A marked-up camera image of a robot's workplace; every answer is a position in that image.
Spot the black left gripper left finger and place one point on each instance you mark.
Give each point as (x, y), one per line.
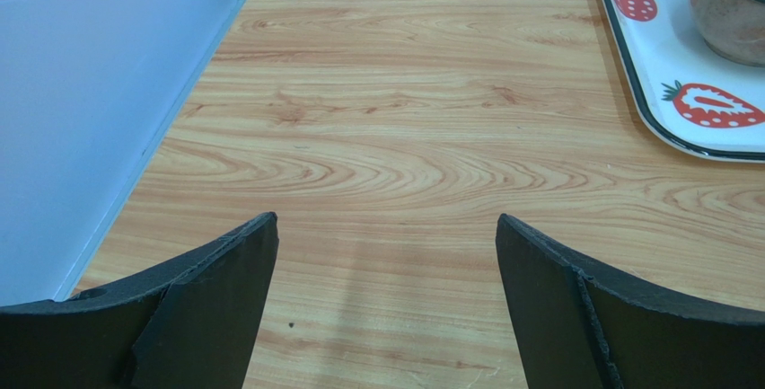
(189, 322)

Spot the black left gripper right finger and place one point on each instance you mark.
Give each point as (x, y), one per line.
(581, 323)

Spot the white strawberry tray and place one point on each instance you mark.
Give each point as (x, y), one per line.
(689, 96)

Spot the beige ceramic bowl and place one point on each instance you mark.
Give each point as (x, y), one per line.
(734, 29)

